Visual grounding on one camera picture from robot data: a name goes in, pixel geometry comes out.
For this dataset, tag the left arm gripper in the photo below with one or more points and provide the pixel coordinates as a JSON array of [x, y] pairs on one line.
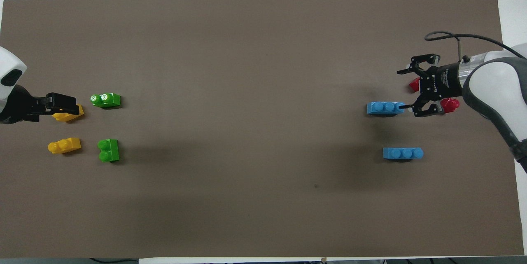
[[16, 105]]

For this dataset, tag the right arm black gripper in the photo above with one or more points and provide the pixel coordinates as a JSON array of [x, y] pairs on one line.
[[444, 79]]

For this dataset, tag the blue three-stud block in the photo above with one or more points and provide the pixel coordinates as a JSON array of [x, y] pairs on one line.
[[402, 153], [385, 108]]

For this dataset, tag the plain green two-stud block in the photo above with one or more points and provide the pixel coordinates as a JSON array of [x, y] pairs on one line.
[[109, 150]]

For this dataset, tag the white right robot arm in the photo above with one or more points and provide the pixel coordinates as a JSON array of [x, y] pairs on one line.
[[498, 78]]

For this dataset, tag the red single-stud block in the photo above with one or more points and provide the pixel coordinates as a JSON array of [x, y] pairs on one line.
[[413, 85], [449, 105]]

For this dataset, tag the yellow two-stud block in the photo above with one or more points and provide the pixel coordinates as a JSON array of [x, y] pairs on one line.
[[64, 146], [72, 115]]

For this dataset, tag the green block with white stickers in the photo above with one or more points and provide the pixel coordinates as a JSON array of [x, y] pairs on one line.
[[106, 100]]

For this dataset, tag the brown paper table mat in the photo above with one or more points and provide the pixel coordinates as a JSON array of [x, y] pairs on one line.
[[263, 194]]

